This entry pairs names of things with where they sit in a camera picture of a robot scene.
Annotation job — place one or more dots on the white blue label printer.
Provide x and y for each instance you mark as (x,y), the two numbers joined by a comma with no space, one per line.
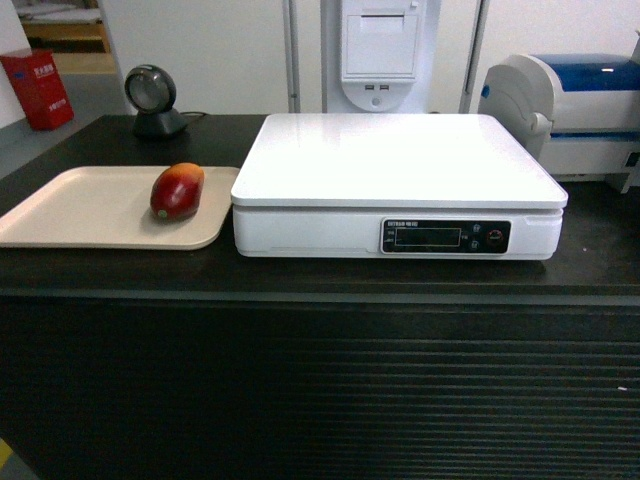
(576,114)

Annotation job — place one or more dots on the white receipt printer kiosk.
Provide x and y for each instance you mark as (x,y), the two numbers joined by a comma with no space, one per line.
(377,56)

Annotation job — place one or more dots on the white checkout scale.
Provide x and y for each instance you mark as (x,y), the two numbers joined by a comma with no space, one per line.
(425,186)

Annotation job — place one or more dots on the dark red mango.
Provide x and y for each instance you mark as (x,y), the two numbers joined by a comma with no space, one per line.
(176,193)

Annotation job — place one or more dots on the red fire extinguisher box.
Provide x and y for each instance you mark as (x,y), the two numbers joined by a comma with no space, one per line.
(39,89)

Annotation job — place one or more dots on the black barcode scanner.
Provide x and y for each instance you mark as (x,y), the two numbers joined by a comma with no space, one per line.
(152,92)

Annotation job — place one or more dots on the black checkout counter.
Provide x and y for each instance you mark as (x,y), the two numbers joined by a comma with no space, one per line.
(121,364)

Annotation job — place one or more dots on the beige plastic tray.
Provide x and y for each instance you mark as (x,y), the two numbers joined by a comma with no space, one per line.
(109,207)

